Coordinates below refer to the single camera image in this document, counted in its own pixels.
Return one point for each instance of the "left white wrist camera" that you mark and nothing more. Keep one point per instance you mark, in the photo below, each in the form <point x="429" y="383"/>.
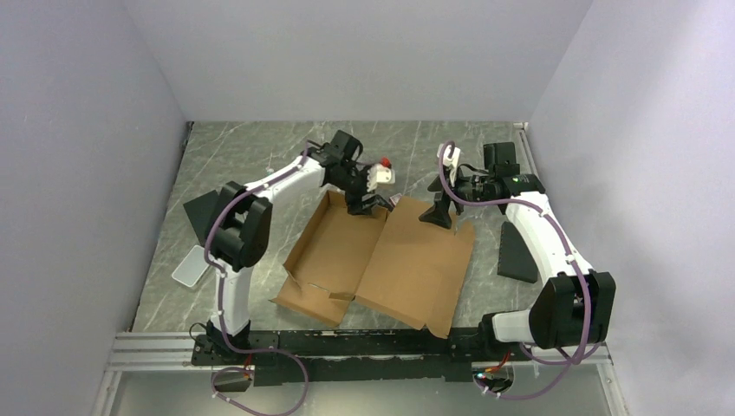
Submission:
<point x="379" y="174"/>

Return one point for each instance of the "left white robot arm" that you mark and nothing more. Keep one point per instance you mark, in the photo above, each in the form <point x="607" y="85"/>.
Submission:
<point x="238" y="234"/>

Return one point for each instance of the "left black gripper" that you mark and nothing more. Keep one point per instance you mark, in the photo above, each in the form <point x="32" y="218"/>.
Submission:
<point x="355" y="205"/>

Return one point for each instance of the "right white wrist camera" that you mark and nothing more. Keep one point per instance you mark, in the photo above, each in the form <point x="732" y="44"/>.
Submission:
<point x="448" y="157"/>

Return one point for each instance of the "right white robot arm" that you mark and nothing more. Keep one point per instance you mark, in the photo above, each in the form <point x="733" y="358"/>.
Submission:
<point x="574" y="306"/>

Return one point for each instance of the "black rectangular pad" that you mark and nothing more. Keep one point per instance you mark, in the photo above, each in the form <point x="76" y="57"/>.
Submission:
<point x="514" y="258"/>
<point x="199" y="211"/>

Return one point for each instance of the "brown cardboard box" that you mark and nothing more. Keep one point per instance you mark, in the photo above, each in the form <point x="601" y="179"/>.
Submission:
<point x="388" y="261"/>

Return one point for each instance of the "right black rectangular pad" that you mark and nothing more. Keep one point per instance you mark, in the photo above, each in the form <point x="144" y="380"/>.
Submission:
<point x="514" y="258"/>

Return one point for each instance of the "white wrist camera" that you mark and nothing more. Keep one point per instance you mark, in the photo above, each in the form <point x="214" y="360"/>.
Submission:
<point x="448" y="157"/>
<point x="379" y="174"/>

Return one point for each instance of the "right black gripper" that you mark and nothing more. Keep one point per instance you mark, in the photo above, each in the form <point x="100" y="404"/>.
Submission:
<point x="439" y="214"/>

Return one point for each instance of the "small red white box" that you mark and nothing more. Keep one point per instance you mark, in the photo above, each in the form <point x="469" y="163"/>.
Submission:
<point x="395" y="199"/>

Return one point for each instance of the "left black rectangular pad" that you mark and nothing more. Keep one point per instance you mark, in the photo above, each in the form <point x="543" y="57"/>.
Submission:
<point x="199" y="211"/>

